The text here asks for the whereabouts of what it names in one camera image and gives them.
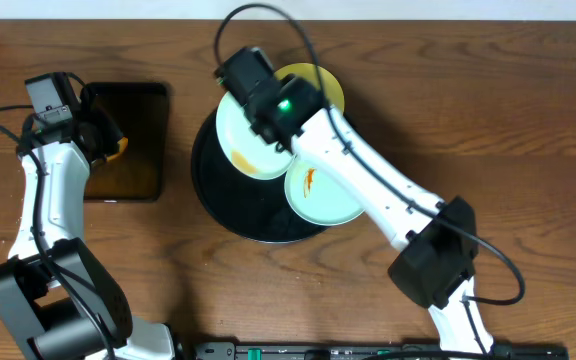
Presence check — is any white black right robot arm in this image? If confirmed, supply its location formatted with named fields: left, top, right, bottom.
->
left=243, top=73, right=494, bottom=355

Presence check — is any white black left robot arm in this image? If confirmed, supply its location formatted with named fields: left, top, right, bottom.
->
left=0, top=83, right=176, bottom=359

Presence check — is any light green plate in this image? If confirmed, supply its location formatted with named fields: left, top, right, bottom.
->
left=284, top=160, right=364, bottom=226
left=216, top=92, right=294, bottom=180

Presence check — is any orange sponge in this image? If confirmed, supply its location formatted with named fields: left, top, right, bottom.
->
left=104, top=137, right=128, bottom=162

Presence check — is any black round tray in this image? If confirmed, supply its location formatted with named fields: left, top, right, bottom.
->
left=191, top=114, right=330, bottom=243

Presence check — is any yellow plate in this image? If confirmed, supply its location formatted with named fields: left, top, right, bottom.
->
left=274, top=63, right=345, bottom=113

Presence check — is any black rectangular water tray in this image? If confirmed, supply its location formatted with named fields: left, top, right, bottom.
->
left=81, top=82, right=170, bottom=202

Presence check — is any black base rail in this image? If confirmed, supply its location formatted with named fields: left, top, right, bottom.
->
left=193, top=342, right=570, bottom=360

